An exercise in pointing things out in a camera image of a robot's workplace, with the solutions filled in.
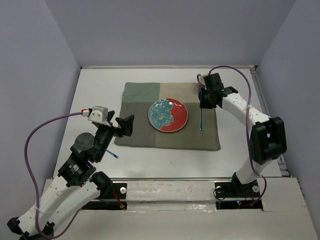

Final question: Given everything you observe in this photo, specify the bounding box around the blue metallic fork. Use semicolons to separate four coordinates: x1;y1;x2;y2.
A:
106;149;119;159

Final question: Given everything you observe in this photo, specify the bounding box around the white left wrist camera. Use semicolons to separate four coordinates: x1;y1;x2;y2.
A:
88;106;108;124

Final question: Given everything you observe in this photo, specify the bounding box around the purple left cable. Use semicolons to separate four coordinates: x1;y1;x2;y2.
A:
24;111;87;240

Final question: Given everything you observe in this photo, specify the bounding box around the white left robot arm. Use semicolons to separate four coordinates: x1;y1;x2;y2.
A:
7;106;135;240

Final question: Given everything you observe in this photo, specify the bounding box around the blue metallic spoon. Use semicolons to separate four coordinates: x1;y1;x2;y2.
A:
198;90;203;131

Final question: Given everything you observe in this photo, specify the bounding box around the purple mug cream inside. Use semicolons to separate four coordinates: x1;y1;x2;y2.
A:
196;74;206;92

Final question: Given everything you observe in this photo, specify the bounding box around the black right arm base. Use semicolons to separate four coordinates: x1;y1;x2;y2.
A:
213;173;263;210

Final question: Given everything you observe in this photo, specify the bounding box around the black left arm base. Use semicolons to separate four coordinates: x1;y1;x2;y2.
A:
81;171;127;211

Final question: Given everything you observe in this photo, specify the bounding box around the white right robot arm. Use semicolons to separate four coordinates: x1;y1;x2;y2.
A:
199;73;287;198

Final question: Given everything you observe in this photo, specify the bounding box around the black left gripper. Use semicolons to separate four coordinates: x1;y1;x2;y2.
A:
95;110;135;162

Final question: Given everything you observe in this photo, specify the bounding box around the green beige patchwork cloth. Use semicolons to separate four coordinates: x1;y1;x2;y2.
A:
114;82;221;151

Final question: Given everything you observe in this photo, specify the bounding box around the red floral plate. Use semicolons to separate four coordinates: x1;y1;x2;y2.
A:
148;98;189;133

